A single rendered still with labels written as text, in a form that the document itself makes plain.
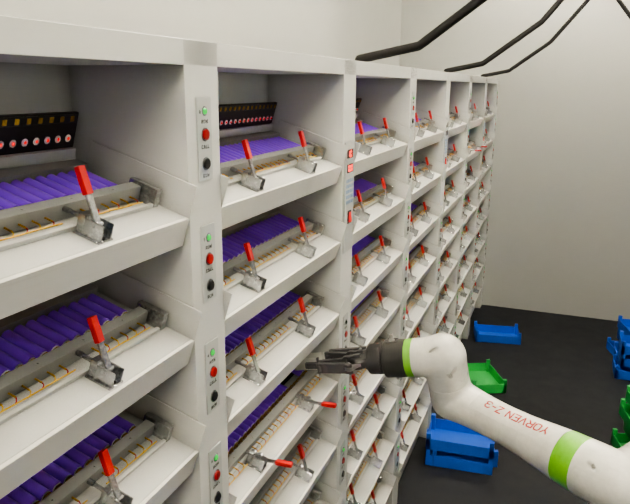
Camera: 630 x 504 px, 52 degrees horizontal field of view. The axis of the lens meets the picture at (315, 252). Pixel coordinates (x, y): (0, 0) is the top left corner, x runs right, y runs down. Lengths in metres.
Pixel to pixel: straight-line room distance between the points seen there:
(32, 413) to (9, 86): 0.43
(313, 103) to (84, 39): 0.91
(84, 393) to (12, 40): 0.42
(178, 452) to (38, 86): 0.59
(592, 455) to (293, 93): 1.03
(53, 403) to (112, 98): 0.44
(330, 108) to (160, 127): 0.70
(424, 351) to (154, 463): 0.72
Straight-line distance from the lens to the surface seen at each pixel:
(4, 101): 0.98
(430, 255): 3.03
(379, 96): 2.29
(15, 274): 0.72
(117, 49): 0.83
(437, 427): 3.32
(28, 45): 0.73
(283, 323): 1.52
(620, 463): 1.41
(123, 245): 0.85
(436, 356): 1.53
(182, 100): 0.95
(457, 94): 3.65
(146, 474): 1.05
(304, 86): 1.62
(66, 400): 0.86
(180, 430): 1.11
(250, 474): 1.38
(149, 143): 0.99
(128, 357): 0.95
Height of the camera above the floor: 1.69
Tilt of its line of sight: 14 degrees down
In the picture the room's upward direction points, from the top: 1 degrees clockwise
